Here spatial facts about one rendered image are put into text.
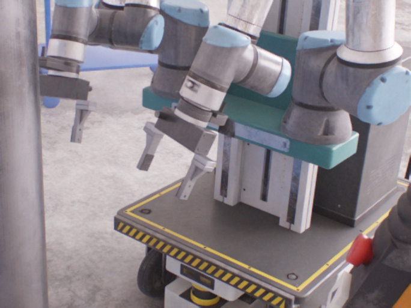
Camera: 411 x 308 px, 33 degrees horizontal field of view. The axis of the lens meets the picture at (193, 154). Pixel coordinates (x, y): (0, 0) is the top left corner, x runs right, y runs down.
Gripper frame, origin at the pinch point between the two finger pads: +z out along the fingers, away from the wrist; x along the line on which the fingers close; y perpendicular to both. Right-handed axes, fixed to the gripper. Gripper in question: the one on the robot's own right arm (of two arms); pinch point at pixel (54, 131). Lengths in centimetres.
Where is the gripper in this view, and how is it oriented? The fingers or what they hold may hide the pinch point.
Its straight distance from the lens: 174.0
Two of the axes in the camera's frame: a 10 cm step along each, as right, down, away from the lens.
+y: 4.6, 0.7, 8.9
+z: -1.5, 9.9, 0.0
